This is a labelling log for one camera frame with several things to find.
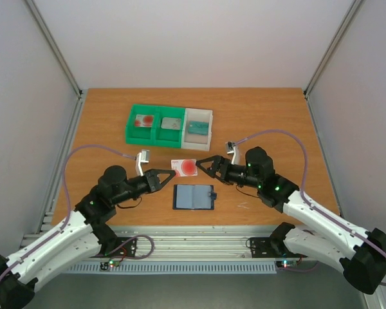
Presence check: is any left green bin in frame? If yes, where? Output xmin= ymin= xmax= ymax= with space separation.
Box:
xmin=125 ymin=104 xmax=159 ymax=146

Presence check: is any red circle card stack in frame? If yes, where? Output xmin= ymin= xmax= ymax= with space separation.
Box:
xmin=134 ymin=114 xmax=154 ymax=127

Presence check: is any aluminium rail frame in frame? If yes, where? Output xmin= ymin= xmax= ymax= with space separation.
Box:
xmin=111 ymin=225 xmax=276 ymax=261

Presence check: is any left circuit board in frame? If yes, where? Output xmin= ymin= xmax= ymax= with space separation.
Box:
xmin=99 ymin=260 xmax=121 ymax=272

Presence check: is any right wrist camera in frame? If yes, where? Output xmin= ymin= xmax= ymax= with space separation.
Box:
xmin=225 ymin=141 xmax=241 ymax=165

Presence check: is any grey bird card stack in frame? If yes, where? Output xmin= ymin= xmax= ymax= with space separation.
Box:
xmin=160 ymin=117 xmax=182 ymax=131

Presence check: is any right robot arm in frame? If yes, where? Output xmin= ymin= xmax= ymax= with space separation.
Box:
xmin=196 ymin=147 xmax=386 ymax=295

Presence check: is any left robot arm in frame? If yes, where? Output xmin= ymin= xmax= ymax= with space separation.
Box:
xmin=0 ymin=165 xmax=176 ymax=308

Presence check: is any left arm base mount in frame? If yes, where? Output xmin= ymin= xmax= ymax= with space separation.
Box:
xmin=96 ymin=237 xmax=137 ymax=258

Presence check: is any teal card stack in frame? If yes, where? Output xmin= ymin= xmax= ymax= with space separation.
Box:
xmin=187 ymin=120 xmax=209 ymax=136

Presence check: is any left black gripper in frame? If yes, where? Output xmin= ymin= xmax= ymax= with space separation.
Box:
xmin=113 ymin=169 xmax=176 ymax=205

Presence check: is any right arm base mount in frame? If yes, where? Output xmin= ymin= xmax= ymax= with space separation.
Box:
xmin=245 ymin=237 xmax=306 ymax=259

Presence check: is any middle green bin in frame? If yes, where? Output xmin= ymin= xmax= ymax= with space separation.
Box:
xmin=152 ymin=106 xmax=185 ymax=148

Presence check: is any circuit board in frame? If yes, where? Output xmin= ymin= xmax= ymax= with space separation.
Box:
xmin=99 ymin=260 xmax=121 ymax=272
xmin=276 ymin=259 xmax=299 ymax=269

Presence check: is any right circuit board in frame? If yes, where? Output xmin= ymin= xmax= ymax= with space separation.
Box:
xmin=276 ymin=259 xmax=299 ymax=269

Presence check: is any green bin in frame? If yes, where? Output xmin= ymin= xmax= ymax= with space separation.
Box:
xmin=125 ymin=104 xmax=159 ymax=146
xmin=152 ymin=106 xmax=185 ymax=148

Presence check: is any dark blue card holder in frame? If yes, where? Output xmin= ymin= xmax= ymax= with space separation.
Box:
xmin=172 ymin=184 xmax=217 ymax=211

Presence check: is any grey slotted cable duct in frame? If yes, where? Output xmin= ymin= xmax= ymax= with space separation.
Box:
xmin=66 ymin=261 xmax=277 ymax=276

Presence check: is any white bin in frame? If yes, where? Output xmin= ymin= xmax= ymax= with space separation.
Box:
xmin=181 ymin=108 xmax=213 ymax=151

